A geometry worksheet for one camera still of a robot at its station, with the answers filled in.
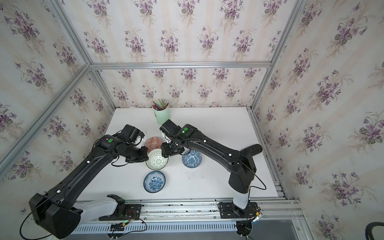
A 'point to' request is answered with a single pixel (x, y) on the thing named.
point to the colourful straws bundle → (161, 105)
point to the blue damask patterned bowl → (192, 160)
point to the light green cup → (162, 115)
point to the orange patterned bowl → (153, 142)
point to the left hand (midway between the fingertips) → (151, 159)
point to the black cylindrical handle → (254, 149)
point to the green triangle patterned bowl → (156, 160)
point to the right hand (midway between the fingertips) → (167, 154)
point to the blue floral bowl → (154, 181)
